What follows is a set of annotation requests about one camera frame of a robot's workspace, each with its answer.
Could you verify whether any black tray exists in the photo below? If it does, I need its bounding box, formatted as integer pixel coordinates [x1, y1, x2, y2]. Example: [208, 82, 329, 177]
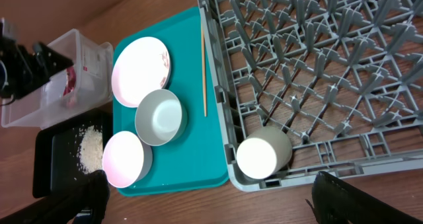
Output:
[32, 109, 113, 198]

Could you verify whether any teal serving tray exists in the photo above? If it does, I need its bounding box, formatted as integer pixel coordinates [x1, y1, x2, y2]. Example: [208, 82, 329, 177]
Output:
[114, 7, 229, 197]

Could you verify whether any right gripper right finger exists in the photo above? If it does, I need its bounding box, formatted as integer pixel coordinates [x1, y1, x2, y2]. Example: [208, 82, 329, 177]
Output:
[307, 171, 422, 224]

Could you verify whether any left wooden chopstick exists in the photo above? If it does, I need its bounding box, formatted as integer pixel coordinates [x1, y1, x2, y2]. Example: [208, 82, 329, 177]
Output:
[201, 26, 208, 117]

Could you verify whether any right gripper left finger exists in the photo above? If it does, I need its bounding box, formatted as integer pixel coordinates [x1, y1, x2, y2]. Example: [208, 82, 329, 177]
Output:
[1, 170, 110, 224]

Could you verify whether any white plate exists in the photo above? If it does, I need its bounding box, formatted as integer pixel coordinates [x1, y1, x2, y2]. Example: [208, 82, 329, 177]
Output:
[111, 36, 171, 108]

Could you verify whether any grey bowl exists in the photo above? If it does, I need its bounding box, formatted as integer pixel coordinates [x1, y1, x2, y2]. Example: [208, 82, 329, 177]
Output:
[135, 89, 188, 146]

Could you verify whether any clear plastic bin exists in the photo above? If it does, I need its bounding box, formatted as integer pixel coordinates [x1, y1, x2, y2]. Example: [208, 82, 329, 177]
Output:
[1, 29, 113, 129]

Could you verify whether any red snack wrapper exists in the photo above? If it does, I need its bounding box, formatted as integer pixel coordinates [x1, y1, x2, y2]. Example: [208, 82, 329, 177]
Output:
[63, 67, 77, 108]

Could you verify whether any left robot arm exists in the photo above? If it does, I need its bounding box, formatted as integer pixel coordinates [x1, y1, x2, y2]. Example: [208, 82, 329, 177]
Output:
[1, 18, 73, 100]

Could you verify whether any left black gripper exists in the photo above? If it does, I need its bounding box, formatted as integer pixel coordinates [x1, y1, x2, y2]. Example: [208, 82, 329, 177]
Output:
[1, 38, 73, 99]

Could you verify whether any grey dishwasher rack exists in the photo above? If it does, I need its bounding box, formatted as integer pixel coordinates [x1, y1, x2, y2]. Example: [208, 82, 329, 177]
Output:
[197, 0, 422, 192]

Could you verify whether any pink small bowl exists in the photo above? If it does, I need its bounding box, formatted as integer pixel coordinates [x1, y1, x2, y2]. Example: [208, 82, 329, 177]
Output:
[102, 131, 153, 188]

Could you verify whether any white cup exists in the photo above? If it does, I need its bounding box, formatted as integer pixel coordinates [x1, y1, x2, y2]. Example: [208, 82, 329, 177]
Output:
[236, 126, 293, 179]

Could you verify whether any pile of rice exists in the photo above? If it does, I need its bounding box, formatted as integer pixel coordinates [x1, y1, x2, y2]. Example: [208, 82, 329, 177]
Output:
[77, 126, 103, 174]

